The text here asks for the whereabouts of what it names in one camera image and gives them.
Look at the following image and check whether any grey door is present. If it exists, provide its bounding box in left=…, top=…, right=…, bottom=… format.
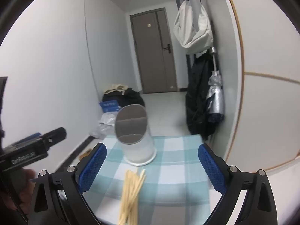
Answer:
left=130, top=8, right=179, bottom=95

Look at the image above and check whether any person's left hand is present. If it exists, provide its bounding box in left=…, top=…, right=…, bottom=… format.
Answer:
left=0, top=168, right=40, bottom=216

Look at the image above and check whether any blue cardboard box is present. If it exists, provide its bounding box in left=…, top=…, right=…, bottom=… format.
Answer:
left=99, top=100, right=121, bottom=113

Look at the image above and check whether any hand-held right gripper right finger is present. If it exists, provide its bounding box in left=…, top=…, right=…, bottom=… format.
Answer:
left=198, top=143, right=278, bottom=225

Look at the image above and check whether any teal checked table mat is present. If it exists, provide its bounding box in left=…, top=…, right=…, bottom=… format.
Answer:
left=81, top=135, right=212, bottom=225

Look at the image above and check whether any pile of wooden chopsticks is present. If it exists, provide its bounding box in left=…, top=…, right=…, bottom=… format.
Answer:
left=118, top=169, right=147, bottom=225

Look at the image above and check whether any beige cloth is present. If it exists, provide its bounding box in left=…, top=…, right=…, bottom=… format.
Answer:
left=104, top=84, right=128, bottom=95

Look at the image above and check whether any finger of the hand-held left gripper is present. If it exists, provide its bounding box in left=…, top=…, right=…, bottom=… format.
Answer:
left=21, top=132, right=43, bottom=144
left=42, top=127, right=67, bottom=147

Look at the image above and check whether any black duffel bag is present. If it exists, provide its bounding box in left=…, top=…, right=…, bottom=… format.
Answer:
left=102, top=88, right=145, bottom=108

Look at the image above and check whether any silver folded umbrella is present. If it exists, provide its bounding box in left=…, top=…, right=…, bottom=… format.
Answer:
left=206, top=47, right=226, bottom=123

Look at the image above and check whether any black hanging jacket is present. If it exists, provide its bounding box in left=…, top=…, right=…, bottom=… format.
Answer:
left=186, top=52, right=219, bottom=141

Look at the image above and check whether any translucent white utensil holder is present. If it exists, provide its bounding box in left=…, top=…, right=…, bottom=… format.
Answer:
left=114, top=103, right=157, bottom=167

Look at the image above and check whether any white hanging bag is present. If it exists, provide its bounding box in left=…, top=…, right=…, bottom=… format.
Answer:
left=173, top=0, right=215, bottom=54

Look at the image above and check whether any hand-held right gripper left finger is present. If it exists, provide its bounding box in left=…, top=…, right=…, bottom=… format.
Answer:
left=28, top=143, right=107, bottom=225

